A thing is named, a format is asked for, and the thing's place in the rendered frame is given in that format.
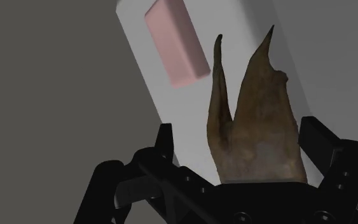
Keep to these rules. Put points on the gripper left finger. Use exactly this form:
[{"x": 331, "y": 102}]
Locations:
[{"x": 154, "y": 173}]

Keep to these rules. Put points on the brown pointed figure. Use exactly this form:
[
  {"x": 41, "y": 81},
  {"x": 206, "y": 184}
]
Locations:
[{"x": 259, "y": 130}]

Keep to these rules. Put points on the pink rectangular block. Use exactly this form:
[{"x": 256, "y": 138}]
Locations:
[{"x": 176, "y": 43}]

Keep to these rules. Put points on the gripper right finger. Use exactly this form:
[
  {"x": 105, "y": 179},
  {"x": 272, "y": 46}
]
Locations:
[{"x": 336, "y": 155}]

